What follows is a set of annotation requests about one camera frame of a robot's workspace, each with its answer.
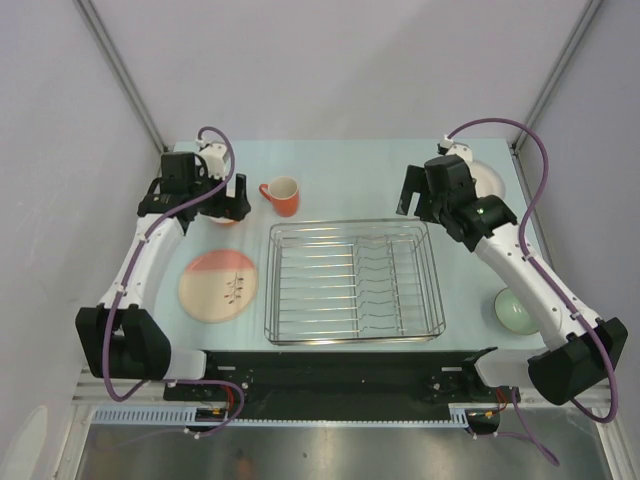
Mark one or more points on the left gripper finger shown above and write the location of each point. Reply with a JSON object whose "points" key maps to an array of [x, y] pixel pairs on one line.
{"points": [[241, 191], [231, 197]]}

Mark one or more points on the metal wire dish rack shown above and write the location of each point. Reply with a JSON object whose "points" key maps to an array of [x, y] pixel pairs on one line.
{"points": [[352, 281]]}

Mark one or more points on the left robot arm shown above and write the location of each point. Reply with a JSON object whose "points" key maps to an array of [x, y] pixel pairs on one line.
{"points": [[120, 336]]}

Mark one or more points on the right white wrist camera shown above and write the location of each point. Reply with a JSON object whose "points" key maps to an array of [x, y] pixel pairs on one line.
{"points": [[448, 147]]}

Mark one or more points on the white cable duct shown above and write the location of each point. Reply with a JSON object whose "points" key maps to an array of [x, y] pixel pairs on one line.
{"points": [[144, 415]]}

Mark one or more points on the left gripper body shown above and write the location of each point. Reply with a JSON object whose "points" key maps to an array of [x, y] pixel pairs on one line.
{"points": [[214, 205]]}

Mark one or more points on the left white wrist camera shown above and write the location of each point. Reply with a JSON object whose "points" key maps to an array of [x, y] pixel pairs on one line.
{"points": [[216, 156]]}

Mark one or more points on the orange mug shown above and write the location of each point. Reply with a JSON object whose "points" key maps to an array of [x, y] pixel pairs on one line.
{"points": [[283, 194]]}

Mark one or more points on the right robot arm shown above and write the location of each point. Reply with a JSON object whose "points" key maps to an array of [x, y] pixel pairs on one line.
{"points": [[580, 349]]}

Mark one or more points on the orange white bowl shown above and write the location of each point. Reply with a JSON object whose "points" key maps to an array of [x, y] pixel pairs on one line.
{"points": [[223, 221]]}

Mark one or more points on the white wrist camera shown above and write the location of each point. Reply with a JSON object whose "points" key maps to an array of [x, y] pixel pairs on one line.
{"points": [[216, 156], [448, 147]]}

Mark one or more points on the pink cream floral plate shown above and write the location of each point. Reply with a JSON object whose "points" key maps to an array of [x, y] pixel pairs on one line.
{"points": [[218, 286]]}

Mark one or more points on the white deep plate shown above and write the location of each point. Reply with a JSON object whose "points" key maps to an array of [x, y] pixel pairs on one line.
{"points": [[486, 180]]}

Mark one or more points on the light green bowl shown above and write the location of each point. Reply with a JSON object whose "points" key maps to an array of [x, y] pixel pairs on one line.
{"points": [[512, 315]]}

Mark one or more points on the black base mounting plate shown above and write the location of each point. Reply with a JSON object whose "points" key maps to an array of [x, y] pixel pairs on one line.
{"points": [[351, 386]]}

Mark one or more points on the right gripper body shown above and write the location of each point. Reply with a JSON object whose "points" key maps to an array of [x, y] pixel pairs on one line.
{"points": [[429, 207]]}

